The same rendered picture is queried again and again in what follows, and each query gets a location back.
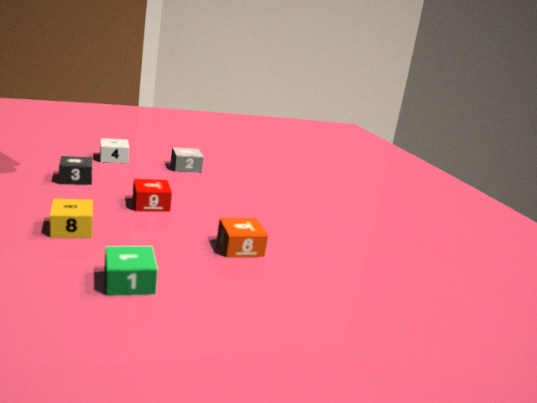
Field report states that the yellow block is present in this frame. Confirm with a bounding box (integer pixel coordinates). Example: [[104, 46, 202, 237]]
[[50, 199, 93, 238]]

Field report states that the green block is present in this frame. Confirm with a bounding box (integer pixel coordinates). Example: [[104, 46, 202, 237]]
[[104, 246, 158, 296]]

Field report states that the red block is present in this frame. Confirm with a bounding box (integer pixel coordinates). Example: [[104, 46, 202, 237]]
[[133, 179, 172, 212]]

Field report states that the orange block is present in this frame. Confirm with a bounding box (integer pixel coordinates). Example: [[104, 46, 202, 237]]
[[216, 218, 269, 258]]

